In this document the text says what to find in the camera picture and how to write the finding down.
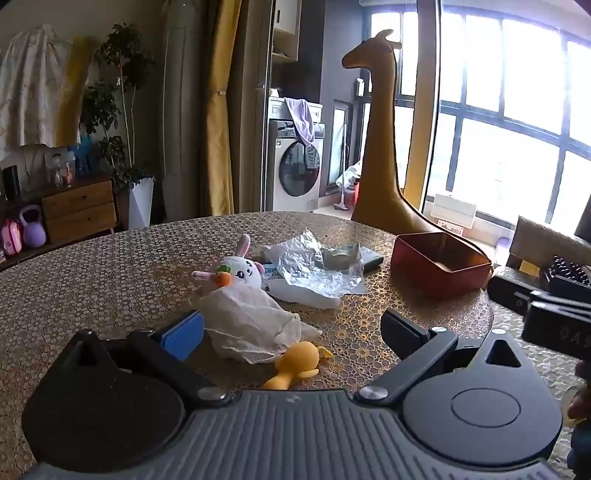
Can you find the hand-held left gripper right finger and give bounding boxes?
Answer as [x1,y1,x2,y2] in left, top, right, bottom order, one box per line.
[355,308,532,409]

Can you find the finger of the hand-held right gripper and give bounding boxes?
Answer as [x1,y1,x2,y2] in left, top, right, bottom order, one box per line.
[488,270,591,360]
[515,290,591,320]

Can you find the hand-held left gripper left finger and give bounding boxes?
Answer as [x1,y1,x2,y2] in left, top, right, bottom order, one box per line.
[60,310,232,409]

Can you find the red box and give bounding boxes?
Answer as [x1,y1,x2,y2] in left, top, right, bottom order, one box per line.
[390,232,493,303]

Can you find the white rabbit plush toy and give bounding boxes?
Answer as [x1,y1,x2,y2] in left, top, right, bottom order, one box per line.
[191,234,278,296]

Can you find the white plastic bag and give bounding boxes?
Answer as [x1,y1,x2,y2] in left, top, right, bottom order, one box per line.
[267,281,343,311]

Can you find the yellow rubber duck toy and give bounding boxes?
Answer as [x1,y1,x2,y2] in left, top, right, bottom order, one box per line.
[261,342,333,391]

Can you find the large clear plastic bag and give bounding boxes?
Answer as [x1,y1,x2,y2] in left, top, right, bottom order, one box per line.
[263,228,370,301]

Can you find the black beaded cushion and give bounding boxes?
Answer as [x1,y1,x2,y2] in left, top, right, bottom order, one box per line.
[542,256,591,291]

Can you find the beige covered chair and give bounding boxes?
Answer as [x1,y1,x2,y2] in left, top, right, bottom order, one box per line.
[505,215,591,278]

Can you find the green white tissue pack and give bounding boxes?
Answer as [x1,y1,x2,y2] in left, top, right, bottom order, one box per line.
[322,242,384,272]

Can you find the white planter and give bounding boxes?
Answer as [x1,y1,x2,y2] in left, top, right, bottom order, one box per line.
[128,176,156,230]

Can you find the yellow giraffe statue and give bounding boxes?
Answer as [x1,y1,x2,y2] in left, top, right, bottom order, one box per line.
[342,29,495,278]

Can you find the wooden drawer cabinet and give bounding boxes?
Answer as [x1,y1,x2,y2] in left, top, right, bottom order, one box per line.
[41,178,119,245]

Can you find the purple kettlebell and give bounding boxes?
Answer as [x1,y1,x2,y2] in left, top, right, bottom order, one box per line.
[18,204,48,247]

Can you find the white washing machine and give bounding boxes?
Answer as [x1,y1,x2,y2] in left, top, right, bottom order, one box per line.
[268,120,326,213]

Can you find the large window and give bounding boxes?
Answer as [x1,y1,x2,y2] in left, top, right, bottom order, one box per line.
[369,0,591,234]

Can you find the pink toy case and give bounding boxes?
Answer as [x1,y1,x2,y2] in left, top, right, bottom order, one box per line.
[2,219,23,257]

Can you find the clear figurine container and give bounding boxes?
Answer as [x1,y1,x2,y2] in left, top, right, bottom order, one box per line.
[46,152,77,188]

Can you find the blue bottles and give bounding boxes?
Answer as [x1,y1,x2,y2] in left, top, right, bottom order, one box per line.
[69,134,96,177]

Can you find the yellow window curtain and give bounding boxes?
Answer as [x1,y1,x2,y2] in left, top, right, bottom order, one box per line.
[405,0,440,208]

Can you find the tall white air conditioner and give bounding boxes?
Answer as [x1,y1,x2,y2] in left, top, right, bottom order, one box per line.
[161,0,209,223]

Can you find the black speaker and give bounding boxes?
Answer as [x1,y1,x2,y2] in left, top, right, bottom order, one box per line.
[2,166,22,200]

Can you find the purple cloth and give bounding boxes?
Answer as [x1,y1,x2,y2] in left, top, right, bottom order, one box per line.
[284,97,317,147]

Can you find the white dryer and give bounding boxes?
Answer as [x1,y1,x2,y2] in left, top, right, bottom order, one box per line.
[269,97,324,123]

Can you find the green potted plant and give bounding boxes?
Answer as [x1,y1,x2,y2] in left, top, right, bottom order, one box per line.
[81,23,158,191]

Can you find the white hanging cloth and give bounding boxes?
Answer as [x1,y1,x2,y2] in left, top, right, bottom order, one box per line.
[0,25,78,149]

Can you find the wooden wall cabinet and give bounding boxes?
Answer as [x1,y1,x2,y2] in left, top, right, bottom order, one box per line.
[271,0,302,62]

